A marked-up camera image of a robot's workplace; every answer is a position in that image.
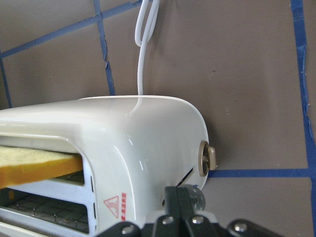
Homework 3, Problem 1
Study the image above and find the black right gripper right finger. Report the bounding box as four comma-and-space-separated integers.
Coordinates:
177, 186, 280, 237

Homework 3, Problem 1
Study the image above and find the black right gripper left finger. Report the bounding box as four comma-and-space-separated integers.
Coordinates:
98, 187, 181, 237

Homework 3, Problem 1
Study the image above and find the white two-slot toaster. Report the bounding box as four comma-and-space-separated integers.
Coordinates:
0, 95, 216, 237

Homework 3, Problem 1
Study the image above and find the toast slice in toaster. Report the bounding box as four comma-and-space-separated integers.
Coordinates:
0, 146, 83, 188

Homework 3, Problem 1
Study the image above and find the white toaster power cord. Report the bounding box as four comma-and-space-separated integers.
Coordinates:
135, 0, 160, 96

